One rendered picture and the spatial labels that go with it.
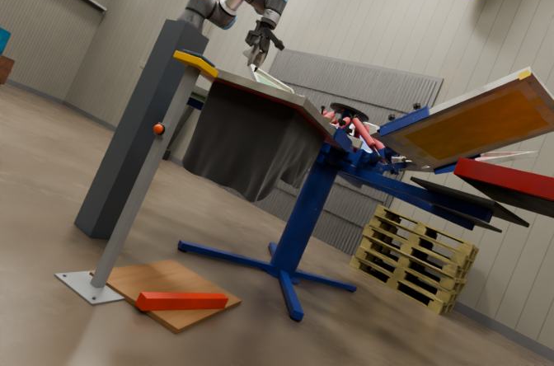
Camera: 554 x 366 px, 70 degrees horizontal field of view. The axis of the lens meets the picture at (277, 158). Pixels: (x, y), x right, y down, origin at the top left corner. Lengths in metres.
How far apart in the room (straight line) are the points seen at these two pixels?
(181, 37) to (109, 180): 0.82
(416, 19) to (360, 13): 1.01
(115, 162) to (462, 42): 5.35
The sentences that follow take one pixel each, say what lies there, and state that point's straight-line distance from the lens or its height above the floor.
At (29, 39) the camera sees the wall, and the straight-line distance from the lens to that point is 12.65.
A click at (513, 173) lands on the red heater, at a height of 1.08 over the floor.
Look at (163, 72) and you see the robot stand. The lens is 2.15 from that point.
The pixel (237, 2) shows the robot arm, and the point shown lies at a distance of 2.30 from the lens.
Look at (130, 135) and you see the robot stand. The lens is 2.17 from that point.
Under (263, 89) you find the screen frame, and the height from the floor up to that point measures 0.97.
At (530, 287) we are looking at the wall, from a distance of 5.59.
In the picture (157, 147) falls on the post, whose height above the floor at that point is 0.58.
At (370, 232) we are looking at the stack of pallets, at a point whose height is 0.48.
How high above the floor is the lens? 0.68
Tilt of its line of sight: 2 degrees up
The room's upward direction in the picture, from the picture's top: 24 degrees clockwise
